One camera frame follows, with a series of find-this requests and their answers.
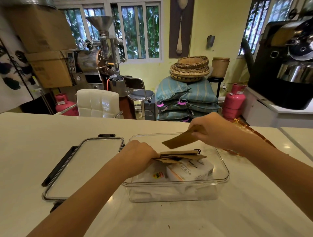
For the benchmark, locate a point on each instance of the stack of brown paper cards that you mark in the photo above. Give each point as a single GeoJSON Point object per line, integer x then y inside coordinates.
{"type": "Point", "coordinates": [178, 156]}

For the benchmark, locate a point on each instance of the silver coffee roaster with funnel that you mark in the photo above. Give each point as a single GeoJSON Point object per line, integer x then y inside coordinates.
{"type": "Point", "coordinates": [97, 58]}

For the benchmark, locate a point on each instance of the person's right forearm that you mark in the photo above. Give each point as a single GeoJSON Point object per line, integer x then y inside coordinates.
{"type": "Point", "coordinates": [273, 166]}

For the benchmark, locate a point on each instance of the chrome bar stool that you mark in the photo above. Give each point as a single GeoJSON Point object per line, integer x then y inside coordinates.
{"type": "Point", "coordinates": [139, 94]}

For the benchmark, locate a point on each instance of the person's right hand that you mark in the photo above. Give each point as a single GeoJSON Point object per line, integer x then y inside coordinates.
{"type": "Point", "coordinates": [216, 129]}

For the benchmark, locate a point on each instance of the white and orange tissue packet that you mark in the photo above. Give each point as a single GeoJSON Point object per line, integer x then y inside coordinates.
{"type": "Point", "coordinates": [193, 169]}

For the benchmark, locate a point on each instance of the small cardboard box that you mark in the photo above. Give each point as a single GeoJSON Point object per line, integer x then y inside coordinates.
{"type": "Point", "coordinates": [49, 69]}

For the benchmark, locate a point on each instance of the white framed barred window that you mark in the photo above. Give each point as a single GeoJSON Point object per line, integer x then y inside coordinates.
{"type": "Point", "coordinates": [137, 31]}

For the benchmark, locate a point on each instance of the tall woven basket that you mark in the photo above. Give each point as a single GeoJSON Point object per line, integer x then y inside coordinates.
{"type": "Point", "coordinates": [220, 67]}

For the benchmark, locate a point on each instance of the person's left hand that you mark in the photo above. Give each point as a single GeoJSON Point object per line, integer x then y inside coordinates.
{"type": "Point", "coordinates": [135, 157]}

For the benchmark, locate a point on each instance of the barred window with plants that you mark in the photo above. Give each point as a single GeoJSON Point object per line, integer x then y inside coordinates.
{"type": "Point", "coordinates": [256, 22]}

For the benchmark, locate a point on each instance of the large cardboard box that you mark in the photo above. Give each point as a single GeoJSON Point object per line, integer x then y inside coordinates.
{"type": "Point", "coordinates": [40, 26]}

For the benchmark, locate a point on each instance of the black coffee roaster machine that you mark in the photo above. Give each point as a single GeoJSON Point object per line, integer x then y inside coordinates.
{"type": "Point", "coordinates": [281, 73]}

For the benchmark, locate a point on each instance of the person's left fingers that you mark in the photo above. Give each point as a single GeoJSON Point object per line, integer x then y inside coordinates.
{"type": "Point", "coordinates": [152, 156]}

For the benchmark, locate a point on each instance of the panda print curtain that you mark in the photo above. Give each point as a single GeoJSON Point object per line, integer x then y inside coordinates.
{"type": "Point", "coordinates": [14, 73]}

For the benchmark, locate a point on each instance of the grey wall lamp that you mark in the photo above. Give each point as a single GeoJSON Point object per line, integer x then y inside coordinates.
{"type": "Point", "coordinates": [210, 41]}

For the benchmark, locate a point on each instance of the white cabinet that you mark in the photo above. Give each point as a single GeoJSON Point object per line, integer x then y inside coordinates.
{"type": "Point", "coordinates": [259, 112]}

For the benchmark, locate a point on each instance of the clear lid with black clasps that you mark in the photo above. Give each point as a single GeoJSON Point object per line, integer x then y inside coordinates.
{"type": "Point", "coordinates": [83, 166]}

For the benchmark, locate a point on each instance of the spoon wall picture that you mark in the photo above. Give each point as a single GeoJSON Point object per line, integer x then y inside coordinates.
{"type": "Point", "coordinates": [181, 26]}

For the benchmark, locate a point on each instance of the black stand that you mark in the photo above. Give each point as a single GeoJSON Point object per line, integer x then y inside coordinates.
{"type": "Point", "coordinates": [215, 84]}

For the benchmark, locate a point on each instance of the white padded chair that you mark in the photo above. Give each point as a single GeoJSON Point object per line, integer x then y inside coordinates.
{"type": "Point", "coordinates": [97, 103]}

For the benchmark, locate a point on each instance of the blue striped sack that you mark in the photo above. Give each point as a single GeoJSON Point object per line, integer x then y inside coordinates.
{"type": "Point", "coordinates": [203, 91]}
{"type": "Point", "coordinates": [173, 116]}
{"type": "Point", "coordinates": [171, 89]}
{"type": "Point", "coordinates": [195, 107]}

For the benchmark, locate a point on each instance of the person's left forearm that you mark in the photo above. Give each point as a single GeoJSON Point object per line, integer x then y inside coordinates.
{"type": "Point", "coordinates": [83, 197]}

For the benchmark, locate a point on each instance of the brown paper card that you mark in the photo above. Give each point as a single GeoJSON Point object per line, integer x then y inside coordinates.
{"type": "Point", "coordinates": [179, 141]}

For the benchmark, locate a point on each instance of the white packet with yellow label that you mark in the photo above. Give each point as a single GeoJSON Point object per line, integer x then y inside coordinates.
{"type": "Point", "coordinates": [152, 174]}

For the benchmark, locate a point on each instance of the stack of flat woven baskets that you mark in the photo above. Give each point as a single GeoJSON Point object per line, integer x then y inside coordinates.
{"type": "Point", "coordinates": [190, 68]}

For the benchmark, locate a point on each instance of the pink gas cylinder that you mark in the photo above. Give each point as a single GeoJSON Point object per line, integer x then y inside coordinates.
{"type": "Point", "coordinates": [64, 105]}
{"type": "Point", "coordinates": [233, 102]}

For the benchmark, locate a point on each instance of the clear plastic storage container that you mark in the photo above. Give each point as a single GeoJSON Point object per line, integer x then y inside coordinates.
{"type": "Point", "coordinates": [176, 190]}

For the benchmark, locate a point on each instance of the person's right fingers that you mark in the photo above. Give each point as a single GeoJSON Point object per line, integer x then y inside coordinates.
{"type": "Point", "coordinates": [197, 129]}

